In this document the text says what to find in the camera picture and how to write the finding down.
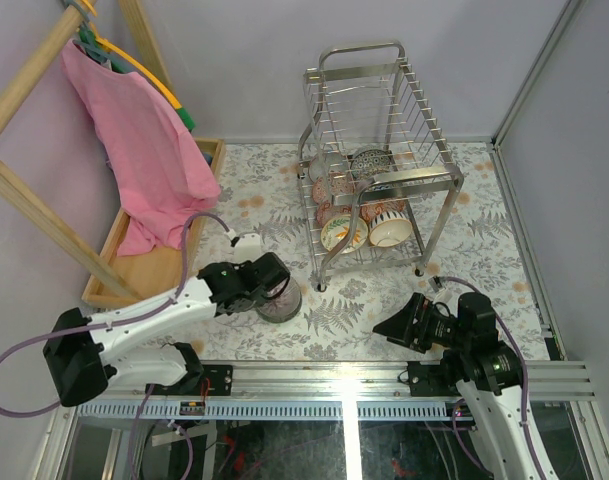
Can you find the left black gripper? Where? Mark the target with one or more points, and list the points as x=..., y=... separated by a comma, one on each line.
x=272, y=273

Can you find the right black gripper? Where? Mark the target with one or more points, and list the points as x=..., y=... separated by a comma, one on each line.
x=401, y=328

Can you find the purple striped bowl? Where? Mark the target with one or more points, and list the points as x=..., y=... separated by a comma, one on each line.
x=284, y=302

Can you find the orange flower patterned bowl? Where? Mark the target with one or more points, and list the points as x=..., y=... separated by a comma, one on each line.
x=337, y=228

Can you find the cream bowl orange rim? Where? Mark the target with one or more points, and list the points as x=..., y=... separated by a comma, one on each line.
x=389, y=229

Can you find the brown patterned bowl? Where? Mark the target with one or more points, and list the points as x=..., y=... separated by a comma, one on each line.
x=385, y=187

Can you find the blue patterned bowl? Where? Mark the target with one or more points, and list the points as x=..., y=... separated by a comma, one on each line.
x=367, y=163

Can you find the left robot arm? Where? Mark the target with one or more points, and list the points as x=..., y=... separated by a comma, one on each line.
x=87, y=355

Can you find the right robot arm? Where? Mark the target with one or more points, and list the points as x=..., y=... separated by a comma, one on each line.
x=488, y=376

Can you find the stainless steel dish rack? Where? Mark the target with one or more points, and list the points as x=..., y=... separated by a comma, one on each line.
x=377, y=178

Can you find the wooden tray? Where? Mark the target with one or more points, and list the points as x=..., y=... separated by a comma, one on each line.
x=160, y=269

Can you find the pink cloth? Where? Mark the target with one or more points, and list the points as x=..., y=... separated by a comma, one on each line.
x=161, y=174

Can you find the yellow plastic hanger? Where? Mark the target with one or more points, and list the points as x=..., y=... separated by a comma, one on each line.
x=85, y=9

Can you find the green plastic hanger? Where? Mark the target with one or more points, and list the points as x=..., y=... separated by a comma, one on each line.
x=102, y=51

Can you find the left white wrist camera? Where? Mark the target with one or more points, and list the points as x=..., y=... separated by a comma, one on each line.
x=246, y=246

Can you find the aluminium rail frame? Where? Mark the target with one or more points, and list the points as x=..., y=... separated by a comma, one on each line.
x=271, y=390

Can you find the wooden clothes rack frame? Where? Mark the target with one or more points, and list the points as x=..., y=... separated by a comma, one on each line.
x=51, y=145

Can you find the aluminium corner post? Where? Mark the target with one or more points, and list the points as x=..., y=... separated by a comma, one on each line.
x=561, y=25

